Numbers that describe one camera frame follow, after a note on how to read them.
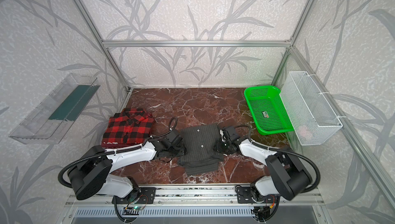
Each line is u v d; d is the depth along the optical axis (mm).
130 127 926
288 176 427
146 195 728
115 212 692
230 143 691
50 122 640
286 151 458
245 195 728
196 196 752
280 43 937
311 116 617
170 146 680
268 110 1081
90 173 424
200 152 845
